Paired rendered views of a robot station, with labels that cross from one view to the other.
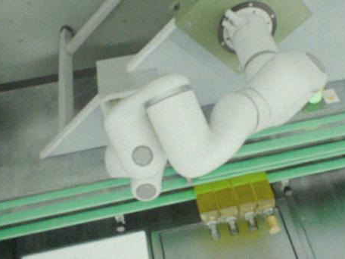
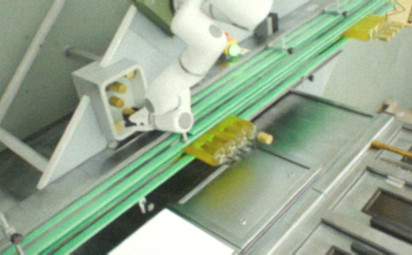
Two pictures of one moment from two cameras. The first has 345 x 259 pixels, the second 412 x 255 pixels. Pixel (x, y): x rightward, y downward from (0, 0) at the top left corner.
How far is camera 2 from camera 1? 0.81 m
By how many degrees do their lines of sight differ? 30
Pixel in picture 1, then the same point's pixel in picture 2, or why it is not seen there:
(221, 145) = not seen: outside the picture
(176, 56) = (136, 43)
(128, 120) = (195, 11)
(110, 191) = (128, 177)
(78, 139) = (72, 153)
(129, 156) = (208, 33)
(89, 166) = (95, 169)
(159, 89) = not seen: outside the picture
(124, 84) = (110, 73)
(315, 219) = (279, 142)
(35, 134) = not seen: outside the picture
